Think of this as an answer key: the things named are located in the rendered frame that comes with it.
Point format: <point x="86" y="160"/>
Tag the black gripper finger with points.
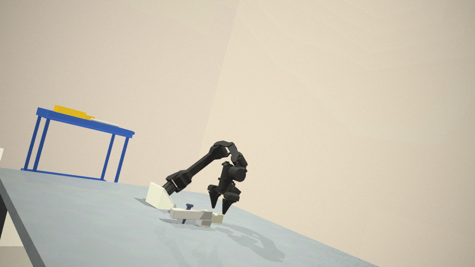
<point x="226" y="204"/>
<point x="213" y="198"/>

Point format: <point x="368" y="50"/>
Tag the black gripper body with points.
<point x="224" y="189"/>

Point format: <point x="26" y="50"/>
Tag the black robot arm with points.
<point x="217" y="151"/>

